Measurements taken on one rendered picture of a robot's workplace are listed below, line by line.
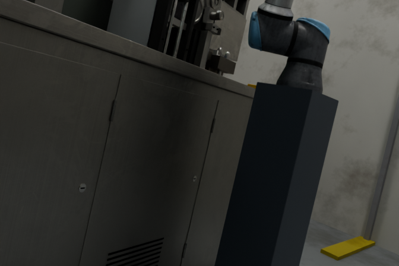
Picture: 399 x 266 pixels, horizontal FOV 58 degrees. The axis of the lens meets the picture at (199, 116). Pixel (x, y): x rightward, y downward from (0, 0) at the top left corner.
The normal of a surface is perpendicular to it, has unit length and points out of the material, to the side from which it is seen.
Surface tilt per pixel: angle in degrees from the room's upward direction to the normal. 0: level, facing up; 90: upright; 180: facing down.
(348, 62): 90
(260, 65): 90
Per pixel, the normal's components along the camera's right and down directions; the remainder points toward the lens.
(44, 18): 0.80, 0.20
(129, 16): -0.55, -0.10
